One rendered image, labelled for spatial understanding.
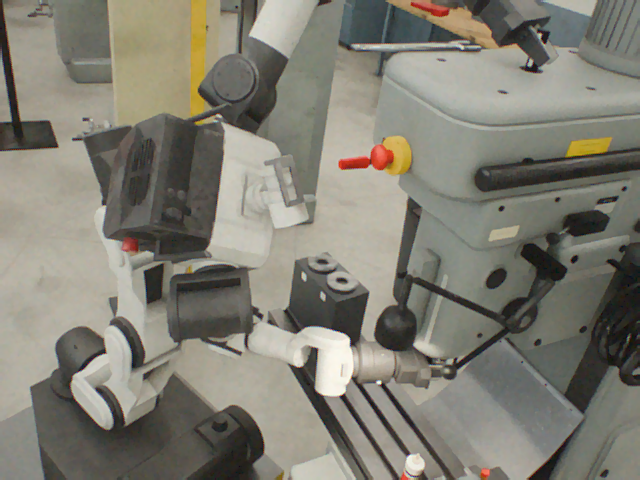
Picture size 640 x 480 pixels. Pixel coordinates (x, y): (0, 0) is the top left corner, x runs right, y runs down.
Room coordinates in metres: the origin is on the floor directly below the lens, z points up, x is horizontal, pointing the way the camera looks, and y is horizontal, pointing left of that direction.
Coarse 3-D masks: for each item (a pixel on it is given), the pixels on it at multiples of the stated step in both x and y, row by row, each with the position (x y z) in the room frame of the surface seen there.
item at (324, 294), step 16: (320, 256) 1.49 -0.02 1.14; (304, 272) 1.42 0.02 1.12; (320, 272) 1.41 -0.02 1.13; (336, 272) 1.42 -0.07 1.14; (304, 288) 1.41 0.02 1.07; (320, 288) 1.36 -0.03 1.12; (336, 288) 1.34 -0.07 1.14; (352, 288) 1.35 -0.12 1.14; (304, 304) 1.41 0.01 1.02; (320, 304) 1.35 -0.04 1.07; (336, 304) 1.30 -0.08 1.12; (352, 304) 1.33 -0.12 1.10; (304, 320) 1.40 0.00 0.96; (320, 320) 1.34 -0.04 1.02; (336, 320) 1.30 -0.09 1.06; (352, 320) 1.34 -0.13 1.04; (352, 336) 1.35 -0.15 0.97
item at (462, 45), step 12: (360, 48) 0.94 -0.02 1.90; (372, 48) 0.95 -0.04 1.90; (384, 48) 0.97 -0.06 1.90; (396, 48) 0.98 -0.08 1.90; (408, 48) 0.99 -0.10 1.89; (420, 48) 1.00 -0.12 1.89; (432, 48) 1.02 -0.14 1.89; (444, 48) 1.03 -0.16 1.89; (456, 48) 1.05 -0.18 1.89; (468, 48) 1.05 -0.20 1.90; (480, 48) 1.06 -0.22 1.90
